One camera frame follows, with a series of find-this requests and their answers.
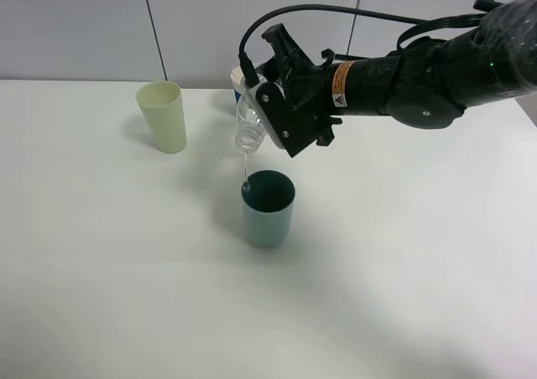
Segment pale yellow-green plastic cup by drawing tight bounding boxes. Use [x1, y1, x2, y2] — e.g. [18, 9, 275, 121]
[135, 80, 187, 154]

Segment blue sleeved paper cup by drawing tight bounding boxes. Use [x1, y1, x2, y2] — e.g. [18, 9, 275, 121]
[230, 65, 259, 122]

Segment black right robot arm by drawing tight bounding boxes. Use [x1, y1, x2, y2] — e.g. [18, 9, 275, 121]
[255, 0, 536, 155]

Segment teal plastic cup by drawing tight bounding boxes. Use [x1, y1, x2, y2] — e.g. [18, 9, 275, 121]
[241, 169, 296, 248]

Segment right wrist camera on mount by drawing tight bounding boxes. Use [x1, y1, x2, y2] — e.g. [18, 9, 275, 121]
[254, 82, 315, 158]

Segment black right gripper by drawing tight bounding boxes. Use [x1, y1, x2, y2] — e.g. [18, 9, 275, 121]
[262, 23, 342, 147]

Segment clear green-label water bottle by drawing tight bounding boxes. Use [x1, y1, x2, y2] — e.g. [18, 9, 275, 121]
[232, 71, 278, 156]

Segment black right camera cable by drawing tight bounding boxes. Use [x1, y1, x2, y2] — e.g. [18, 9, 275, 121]
[237, 0, 500, 87]

